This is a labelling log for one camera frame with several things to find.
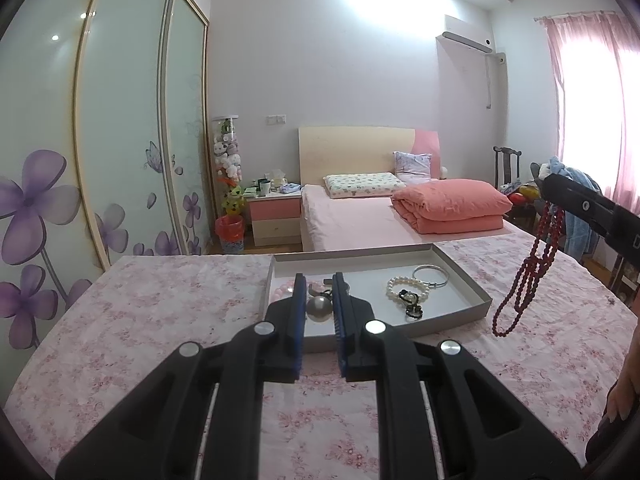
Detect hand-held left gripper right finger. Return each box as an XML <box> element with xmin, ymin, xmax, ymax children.
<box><xmin>332</xmin><ymin>272</ymin><xmax>583</xmax><ymax>480</ymax></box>

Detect pink floral tablecloth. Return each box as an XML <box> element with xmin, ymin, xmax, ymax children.
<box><xmin>0</xmin><ymin>237</ymin><xmax>640</xmax><ymax>480</ymax></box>

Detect flower print sliding wardrobe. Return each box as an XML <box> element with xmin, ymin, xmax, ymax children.
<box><xmin>0</xmin><ymin>0</ymin><xmax>211</xmax><ymax>361</ymax></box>

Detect white air conditioner pipe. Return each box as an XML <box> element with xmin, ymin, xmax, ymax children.
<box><xmin>482</xmin><ymin>51</ymin><xmax>506</xmax><ymax>110</ymax></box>

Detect colourful toy pile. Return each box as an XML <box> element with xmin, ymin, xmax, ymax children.
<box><xmin>500</xmin><ymin>184</ymin><xmax>543</xmax><ymax>207</ymax></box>

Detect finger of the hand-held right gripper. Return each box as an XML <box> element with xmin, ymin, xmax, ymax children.
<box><xmin>542</xmin><ymin>174</ymin><xmax>619</xmax><ymax>241</ymax></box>

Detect small purple floral pillow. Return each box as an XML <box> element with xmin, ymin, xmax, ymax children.
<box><xmin>392</xmin><ymin>151</ymin><xmax>432</xmax><ymax>181</ymax></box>

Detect white air conditioner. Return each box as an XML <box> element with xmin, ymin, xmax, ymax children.
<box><xmin>435</xmin><ymin>15</ymin><xmax>493</xmax><ymax>54</ymax></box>

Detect pink curtain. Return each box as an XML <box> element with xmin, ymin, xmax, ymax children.
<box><xmin>535</xmin><ymin>10</ymin><xmax>640</xmax><ymax>206</ymax></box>

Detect grey shallow cardboard tray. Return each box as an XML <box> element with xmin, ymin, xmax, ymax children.
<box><xmin>264</xmin><ymin>244</ymin><xmax>493</xmax><ymax>355</ymax></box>

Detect bed with pink sheet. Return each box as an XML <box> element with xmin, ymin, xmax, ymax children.
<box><xmin>300</xmin><ymin>182</ymin><xmax>521</xmax><ymax>253</ymax></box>

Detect blue clothes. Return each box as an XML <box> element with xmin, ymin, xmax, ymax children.
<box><xmin>537</xmin><ymin>156</ymin><xmax>601</xmax><ymax>261</ymax></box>

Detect thin silver bangle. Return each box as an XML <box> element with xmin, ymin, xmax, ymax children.
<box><xmin>412</xmin><ymin>264</ymin><xmax>447</xmax><ymax>289</ymax></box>

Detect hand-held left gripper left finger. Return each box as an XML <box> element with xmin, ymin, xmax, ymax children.
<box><xmin>55</xmin><ymin>273</ymin><xmax>307</xmax><ymax>480</ymax></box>

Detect white pearl bracelet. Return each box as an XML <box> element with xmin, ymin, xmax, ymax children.
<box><xmin>386</xmin><ymin>276</ymin><xmax>432</xmax><ymax>306</ymax></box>

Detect pink and beige nightstand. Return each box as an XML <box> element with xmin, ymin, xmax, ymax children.
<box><xmin>248</xmin><ymin>190</ymin><xmax>303</xmax><ymax>247</ymax></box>

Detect beige wooden headboard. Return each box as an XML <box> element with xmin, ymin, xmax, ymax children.
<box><xmin>298</xmin><ymin>126</ymin><xmax>417</xmax><ymax>186</ymax></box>

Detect dark wooden chair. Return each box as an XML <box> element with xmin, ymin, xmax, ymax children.
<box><xmin>492</xmin><ymin>146</ymin><xmax>523</xmax><ymax>191</ymax></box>

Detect pink headboard panel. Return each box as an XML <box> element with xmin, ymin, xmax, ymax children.
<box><xmin>411</xmin><ymin>129</ymin><xmax>443</xmax><ymax>178</ymax></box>

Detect pink bead bracelet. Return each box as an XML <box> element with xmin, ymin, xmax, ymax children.
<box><xmin>274</xmin><ymin>281</ymin><xmax>326</xmax><ymax>303</ymax></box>

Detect dark bead bracelet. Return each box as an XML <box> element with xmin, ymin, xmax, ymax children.
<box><xmin>404</xmin><ymin>291</ymin><xmax>426</xmax><ymax>322</ymax></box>

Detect red trash bin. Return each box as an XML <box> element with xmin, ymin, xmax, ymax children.
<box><xmin>216</xmin><ymin>215</ymin><xmax>245</xmax><ymax>255</ymax></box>

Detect person's right forearm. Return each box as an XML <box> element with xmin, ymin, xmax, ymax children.
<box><xmin>606</xmin><ymin>337</ymin><xmax>640</xmax><ymax>423</ymax></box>

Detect folded orange quilt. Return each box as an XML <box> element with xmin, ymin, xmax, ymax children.
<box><xmin>391</xmin><ymin>180</ymin><xmax>513</xmax><ymax>235</ymax></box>

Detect plush toy tower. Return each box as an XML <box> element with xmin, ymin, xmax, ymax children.
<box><xmin>211</xmin><ymin>116</ymin><xmax>246</xmax><ymax>216</ymax></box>

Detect white floral pillow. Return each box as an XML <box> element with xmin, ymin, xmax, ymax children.
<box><xmin>322</xmin><ymin>172</ymin><xmax>407</xmax><ymax>199</ymax></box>

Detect dark red bead necklace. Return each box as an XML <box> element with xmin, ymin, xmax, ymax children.
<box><xmin>492</xmin><ymin>200</ymin><xmax>567</xmax><ymax>338</ymax></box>

